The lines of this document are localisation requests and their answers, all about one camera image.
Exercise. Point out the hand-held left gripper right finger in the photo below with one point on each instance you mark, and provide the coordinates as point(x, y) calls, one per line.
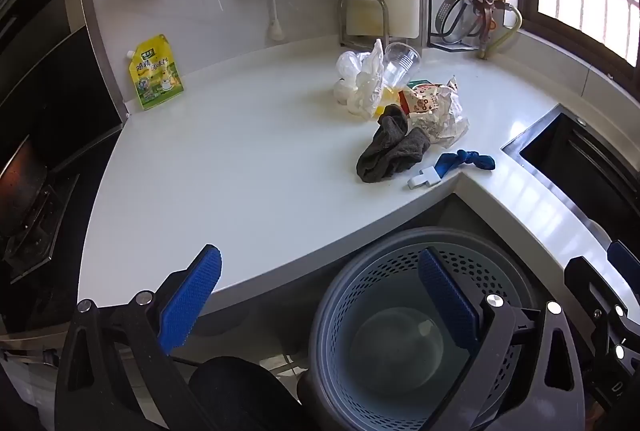
point(447, 296)

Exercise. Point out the black kitchen sink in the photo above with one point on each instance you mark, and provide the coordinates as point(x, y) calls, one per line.
point(590, 166)

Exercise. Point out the metal cutting board holder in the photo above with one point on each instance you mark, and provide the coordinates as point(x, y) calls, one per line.
point(363, 1)

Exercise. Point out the grey perforated waste bin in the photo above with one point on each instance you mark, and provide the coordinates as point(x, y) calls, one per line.
point(380, 271)

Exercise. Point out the red and white snack wrapper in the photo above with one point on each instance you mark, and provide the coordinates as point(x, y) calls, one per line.
point(425, 101)

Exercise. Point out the clear plastic cup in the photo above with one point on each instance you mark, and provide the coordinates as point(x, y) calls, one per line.
point(400, 63)

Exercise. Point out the yellow spout pouch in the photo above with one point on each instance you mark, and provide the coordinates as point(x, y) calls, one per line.
point(155, 76)

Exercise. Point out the clear plastic bag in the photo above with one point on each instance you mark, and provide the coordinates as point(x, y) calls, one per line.
point(350, 63)

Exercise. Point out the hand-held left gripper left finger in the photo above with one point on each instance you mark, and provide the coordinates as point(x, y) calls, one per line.
point(192, 296)

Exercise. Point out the white plastic bag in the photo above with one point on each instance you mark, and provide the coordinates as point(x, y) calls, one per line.
point(369, 81)

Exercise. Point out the white plastic clip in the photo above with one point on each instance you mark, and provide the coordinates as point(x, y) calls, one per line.
point(420, 181)

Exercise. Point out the grey sock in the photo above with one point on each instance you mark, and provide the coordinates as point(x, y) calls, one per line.
point(390, 151)

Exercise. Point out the black gas stove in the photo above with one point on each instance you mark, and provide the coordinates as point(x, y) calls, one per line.
point(35, 236)

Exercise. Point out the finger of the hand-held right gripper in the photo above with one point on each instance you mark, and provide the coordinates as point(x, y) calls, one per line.
point(625, 261)
point(597, 296)

